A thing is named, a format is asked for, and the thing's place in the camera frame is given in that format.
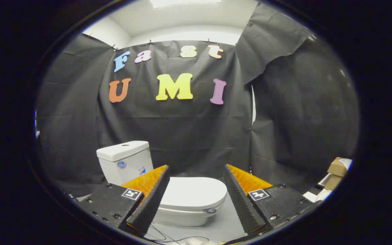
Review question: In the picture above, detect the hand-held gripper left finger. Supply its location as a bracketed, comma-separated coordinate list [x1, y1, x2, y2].
[67, 165, 170, 238]

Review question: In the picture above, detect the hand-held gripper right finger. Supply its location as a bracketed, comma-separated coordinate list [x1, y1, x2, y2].
[223, 164, 323, 236]

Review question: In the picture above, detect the white toilet lid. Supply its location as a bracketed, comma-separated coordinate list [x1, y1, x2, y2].
[158, 177, 228, 212]

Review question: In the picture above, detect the black backdrop cloth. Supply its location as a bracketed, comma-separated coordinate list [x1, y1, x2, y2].
[36, 3, 359, 198]

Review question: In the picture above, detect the brown cardboard box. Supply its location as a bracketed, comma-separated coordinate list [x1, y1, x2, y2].
[327, 157, 348, 177]
[324, 175, 343, 191]

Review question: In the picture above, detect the ceiling light panel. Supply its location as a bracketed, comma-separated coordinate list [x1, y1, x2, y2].
[150, 0, 222, 9]

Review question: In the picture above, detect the thin black cable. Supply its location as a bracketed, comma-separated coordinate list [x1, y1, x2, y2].
[145, 224, 210, 244]

